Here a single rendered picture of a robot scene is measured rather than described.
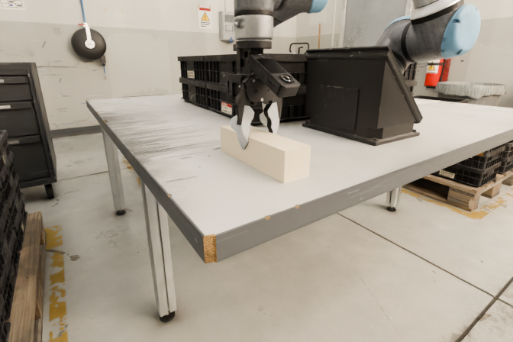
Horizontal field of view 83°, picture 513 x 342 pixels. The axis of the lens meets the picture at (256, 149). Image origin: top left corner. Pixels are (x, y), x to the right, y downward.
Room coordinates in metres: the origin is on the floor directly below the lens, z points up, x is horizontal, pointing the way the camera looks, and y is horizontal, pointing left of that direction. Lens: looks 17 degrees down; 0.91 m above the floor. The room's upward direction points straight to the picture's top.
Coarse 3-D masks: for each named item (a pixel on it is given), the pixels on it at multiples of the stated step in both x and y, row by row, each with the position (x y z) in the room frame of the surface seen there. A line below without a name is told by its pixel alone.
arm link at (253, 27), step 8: (240, 16) 0.57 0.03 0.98; (248, 16) 0.57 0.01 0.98; (256, 16) 0.57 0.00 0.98; (264, 16) 0.57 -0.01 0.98; (240, 24) 0.58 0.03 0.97; (248, 24) 0.57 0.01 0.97; (256, 24) 0.57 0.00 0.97; (264, 24) 0.57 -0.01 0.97; (272, 24) 0.59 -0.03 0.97; (240, 32) 0.57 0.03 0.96; (248, 32) 0.57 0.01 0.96; (256, 32) 0.57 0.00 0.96; (264, 32) 0.57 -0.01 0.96; (272, 32) 0.59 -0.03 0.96; (240, 40) 0.58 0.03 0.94
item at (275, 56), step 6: (222, 54) 1.10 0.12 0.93; (228, 54) 1.05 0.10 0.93; (234, 54) 1.01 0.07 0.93; (270, 54) 0.95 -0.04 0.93; (276, 54) 0.97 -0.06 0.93; (282, 54) 0.98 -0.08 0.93; (288, 54) 0.99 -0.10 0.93; (294, 54) 1.00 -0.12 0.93; (300, 54) 1.01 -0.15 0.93; (306, 54) 1.03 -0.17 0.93; (210, 60) 1.20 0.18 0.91; (216, 60) 1.15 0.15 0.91; (222, 60) 1.10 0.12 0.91; (228, 60) 1.06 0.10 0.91; (234, 60) 1.01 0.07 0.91; (276, 60) 0.97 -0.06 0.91; (282, 60) 0.98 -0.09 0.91; (288, 60) 0.99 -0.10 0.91; (294, 60) 1.00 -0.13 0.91; (300, 60) 1.01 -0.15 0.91; (306, 60) 1.03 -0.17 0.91
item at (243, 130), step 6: (246, 108) 0.56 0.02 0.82; (246, 114) 0.56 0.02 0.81; (252, 114) 0.57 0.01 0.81; (234, 120) 0.59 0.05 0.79; (246, 120) 0.56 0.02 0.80; (234, 126) 0.59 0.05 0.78; (240, 126) 0.56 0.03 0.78; (246, 126) 0.56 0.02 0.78; (240, 132) 0.56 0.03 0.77; (246, 132) 0.56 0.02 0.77; (240, 138) 0.56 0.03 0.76; (246, 138) 0.56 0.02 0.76; (240, 144) 0.57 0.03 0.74; (246, 144) 0.56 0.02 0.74
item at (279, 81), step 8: (256, 56) 0.58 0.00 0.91; (264, 56) 0.59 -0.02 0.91; (248, 64) 0.58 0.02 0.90; (256, 64) 0.56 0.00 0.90; (264, 64) 0.56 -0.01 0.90; (272, 64) 0.57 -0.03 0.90; (256, 72) 0.56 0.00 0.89; (264, 72) 0.54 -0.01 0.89; (272, 72) 0.54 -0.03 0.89; (280, 72) 0.55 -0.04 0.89; (264, 80) 0.54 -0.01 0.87; (272, 80) 0.52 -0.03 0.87; (280, 80) 0.52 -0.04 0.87; (288, 80) 0.52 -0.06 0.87; (296, 80) 0.53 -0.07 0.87; (272, 88) 0.52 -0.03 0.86; (280, 88) 0.51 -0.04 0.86; (288, 88) 0.51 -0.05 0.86; (296, 88) 0.52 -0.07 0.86; (280, 96) 0.51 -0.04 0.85
